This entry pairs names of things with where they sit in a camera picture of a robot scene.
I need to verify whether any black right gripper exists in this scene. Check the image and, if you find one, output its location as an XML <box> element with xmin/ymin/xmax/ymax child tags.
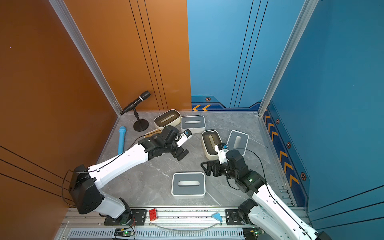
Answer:
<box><xmin>200</xmin><ymin>158</ymin><xmax>240</xmax><ymax>182</ymax></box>

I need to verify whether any white box grey lid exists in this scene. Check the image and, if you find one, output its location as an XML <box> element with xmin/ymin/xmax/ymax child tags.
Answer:
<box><xmin>227</xmin><ymin>130</ymin><xmax>249</xmax><ymax>156</ymax></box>
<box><xmin>180</xmin><ymin>116</ymin><xmax>206</xmax><ymax>134</ymax></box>
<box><xmin>171</xmin><ymin>172</ymin><xmax>206</xmax><ymax>199</ymax></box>

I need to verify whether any white box bamboo lid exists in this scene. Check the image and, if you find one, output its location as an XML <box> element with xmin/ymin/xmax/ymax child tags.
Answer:
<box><xmin>144</xmin><ymin>129</ymin><xmax>162</xmax><ymax>138</ymax></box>

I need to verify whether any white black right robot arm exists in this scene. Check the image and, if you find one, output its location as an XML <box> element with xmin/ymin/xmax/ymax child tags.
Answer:
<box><xmin>201</xmin><ymin>150</ymin><xmax>330</xmax><ymax>240</ymax></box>

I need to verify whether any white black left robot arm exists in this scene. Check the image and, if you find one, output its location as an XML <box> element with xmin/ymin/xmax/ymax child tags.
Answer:
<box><xmin>69</xmin><ymin>126</ymin><xmax>193</xmax><ymax>226</ymax></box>

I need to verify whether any cream box brown lid right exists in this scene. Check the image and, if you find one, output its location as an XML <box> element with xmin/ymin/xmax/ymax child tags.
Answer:
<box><xmin>201</xmin><ymin>130</ymin><xmax>222</xmax><ymax>161</ymax></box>

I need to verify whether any cream box brown lid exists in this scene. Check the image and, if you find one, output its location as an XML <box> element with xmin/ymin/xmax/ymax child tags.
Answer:
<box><xmin>201</xmin><ymin>130</ymin><xmax>222</xmax><ymax>161</ymax></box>
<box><xmin>154</xmin><ymin>109</ymin><xmax>181</xmax><ymax>130</ymax></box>

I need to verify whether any cream box brown lid rear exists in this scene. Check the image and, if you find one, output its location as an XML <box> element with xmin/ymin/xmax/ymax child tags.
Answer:
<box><xmin>154</xmin><ymin>109</ymin><xmax>181</xmax><ymax>130</ymax></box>

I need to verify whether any black microphone on stand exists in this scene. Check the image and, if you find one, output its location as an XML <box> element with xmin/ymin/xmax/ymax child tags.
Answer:
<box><xmin>120</xmin><ymin>91</ymin><xmax>151</xmax><ymax>132</ymax></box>

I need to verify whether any blue toy microphone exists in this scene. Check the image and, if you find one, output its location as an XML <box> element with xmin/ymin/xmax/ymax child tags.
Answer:
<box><xmin>118</xmin><ymin>126</ymin><xmax>127</xmax><ymax>155</ymax></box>

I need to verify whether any right circuit board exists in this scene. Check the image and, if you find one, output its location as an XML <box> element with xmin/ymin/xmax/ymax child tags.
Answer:
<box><xmin>243</xmin><ymin>228</ymin><xmax>265</xmax><ymax>240</ymax></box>

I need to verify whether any circuit board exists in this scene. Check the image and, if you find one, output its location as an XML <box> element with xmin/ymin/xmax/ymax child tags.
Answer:
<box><xmin>243</xmin><ymin>228</ymin><xmax>265</xmax><ymax>240</ymax></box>
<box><xmin>113</xmin><ymin>228</ymin><xmax>136</xmax><ymax>240</ymax></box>

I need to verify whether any left circuit board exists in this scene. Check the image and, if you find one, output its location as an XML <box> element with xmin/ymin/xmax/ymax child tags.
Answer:
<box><xmin>113</xmin><ymin>228</ymin><xmax>136</xmax><ymax>240</ymax></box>

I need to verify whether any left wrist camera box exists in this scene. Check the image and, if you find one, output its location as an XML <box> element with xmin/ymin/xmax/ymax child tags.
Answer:
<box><xmin>176</xmin><ymin>129</ymin><xmax>193</xmax><ymax>147</ymax></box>

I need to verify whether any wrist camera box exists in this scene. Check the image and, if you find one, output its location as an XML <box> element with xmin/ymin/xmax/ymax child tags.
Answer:
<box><xmin>176</xmin><ymin>129</ymin><xmax>193</xmax><ymax>147</ymax></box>
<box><xmin>215</xmin><ymin>143</ymin><xmax>229</xmax><ymax>164</ymax></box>

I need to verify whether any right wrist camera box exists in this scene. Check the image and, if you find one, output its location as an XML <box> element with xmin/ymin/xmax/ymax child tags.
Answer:
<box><xmin>215</xmin><ymin>143</ymin><xmax>229</xmax><ymax>164</ymax></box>

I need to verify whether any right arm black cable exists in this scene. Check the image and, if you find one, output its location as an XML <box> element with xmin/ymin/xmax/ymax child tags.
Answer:
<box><xmin>224</xmin><ymin>147</ymin><xmax>313</xmax><ymax>238</ymax></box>

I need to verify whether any blue triangular piece on rail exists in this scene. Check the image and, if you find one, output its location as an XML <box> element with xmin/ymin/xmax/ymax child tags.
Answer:
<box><xmin>212</xmin><ymin>213</ymin><xmax>223</xmax><ymax>223</ymax></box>

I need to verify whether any red block on rail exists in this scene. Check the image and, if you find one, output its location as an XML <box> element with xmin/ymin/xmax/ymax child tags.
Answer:
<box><xmin>149</xmin><ymin>209</ymin><xmax>158</xmax><ymax>222</ymax></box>

